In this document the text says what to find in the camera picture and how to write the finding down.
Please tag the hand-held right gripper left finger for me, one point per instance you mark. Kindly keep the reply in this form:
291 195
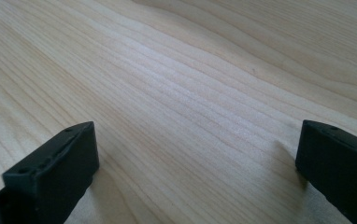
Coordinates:
52 174

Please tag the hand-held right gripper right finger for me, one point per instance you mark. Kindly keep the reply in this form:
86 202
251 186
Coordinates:
338 165

